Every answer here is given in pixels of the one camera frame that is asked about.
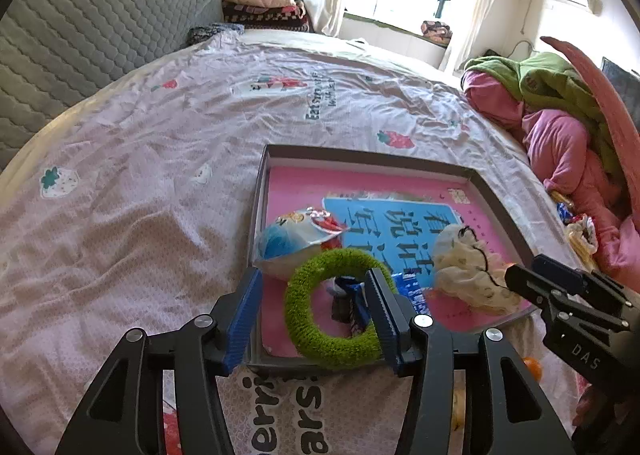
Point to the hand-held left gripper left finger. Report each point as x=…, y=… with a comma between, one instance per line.
x=245, y=315

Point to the yellow wrapper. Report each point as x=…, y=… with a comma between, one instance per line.
x=560, y=196

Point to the person's right hand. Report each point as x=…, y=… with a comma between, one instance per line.
x=587, y=405

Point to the strawberry print bedsheet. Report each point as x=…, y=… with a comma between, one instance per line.
x=150, y=135

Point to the grey quilted headboard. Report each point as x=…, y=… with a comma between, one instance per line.
x=100, y=10

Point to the blue snack packet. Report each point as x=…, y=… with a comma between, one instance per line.
x=415, y=292

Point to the folded floral cloth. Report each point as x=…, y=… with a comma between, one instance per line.
x=436, y=30

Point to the small blue packet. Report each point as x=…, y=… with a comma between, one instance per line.
x=564, y=212

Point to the dark screen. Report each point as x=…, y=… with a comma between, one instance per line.
x=620, y=77

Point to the pink and blue book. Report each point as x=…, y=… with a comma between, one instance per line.
x=300, y=185

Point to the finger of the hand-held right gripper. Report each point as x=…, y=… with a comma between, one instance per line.
x=557, y=269
x=527, y=285

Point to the white and blue snack bag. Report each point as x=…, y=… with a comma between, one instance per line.
x=280, y=250

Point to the grey cardboard box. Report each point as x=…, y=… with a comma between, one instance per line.
x=380, y=155

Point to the cream scrunchie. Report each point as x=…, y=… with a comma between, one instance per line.
x=465, y=275

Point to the pink quilt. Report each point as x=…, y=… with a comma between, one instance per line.
x=555, y=145

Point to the blue patterned cloth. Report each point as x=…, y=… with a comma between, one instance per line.
x=215, y=34

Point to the green blanket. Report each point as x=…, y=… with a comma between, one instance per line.
x=550, y=85

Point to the orange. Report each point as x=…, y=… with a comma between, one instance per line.
x=532, y=367

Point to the checkered folded blanket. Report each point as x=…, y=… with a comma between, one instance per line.
x=270, y=19

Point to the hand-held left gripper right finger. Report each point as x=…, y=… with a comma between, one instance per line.
x=380, y=315

